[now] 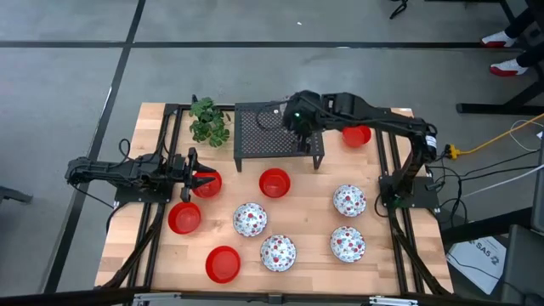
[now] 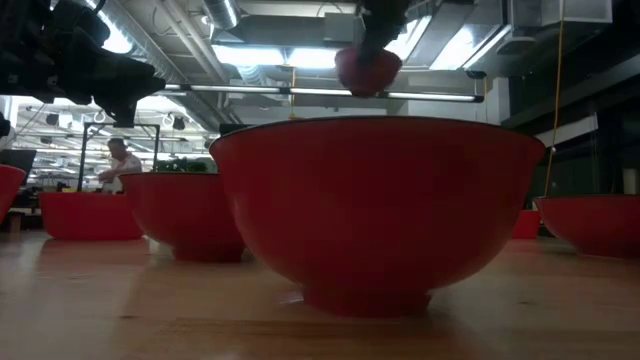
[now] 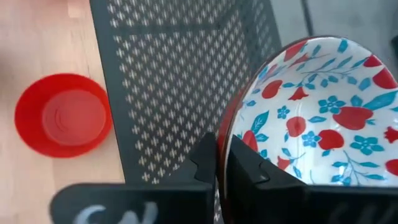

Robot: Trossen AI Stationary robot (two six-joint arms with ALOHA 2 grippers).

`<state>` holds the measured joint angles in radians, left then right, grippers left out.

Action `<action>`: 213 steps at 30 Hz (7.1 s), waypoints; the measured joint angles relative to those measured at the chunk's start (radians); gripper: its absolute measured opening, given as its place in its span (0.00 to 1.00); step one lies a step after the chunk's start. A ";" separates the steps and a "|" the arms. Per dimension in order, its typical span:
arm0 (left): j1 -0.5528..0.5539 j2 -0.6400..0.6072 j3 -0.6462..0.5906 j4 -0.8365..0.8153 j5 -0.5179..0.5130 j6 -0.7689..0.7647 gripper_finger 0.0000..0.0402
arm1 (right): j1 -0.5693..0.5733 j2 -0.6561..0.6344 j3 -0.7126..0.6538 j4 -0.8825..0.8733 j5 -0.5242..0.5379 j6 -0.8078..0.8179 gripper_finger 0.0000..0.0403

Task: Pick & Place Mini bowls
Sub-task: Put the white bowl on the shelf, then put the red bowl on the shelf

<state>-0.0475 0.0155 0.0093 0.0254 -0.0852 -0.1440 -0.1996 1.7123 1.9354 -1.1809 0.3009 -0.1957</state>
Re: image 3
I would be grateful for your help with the red plastic bowl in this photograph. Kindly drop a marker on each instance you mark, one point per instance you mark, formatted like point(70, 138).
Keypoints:
point(62, 115)

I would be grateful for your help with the black perforated metal shelf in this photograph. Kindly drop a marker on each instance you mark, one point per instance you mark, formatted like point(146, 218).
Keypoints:
point(174, 77)

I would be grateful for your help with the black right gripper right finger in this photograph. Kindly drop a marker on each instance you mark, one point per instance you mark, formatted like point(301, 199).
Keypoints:
point(280, 205)

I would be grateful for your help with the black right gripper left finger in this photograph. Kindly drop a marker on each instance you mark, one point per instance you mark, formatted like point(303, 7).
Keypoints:
point(140, 202)

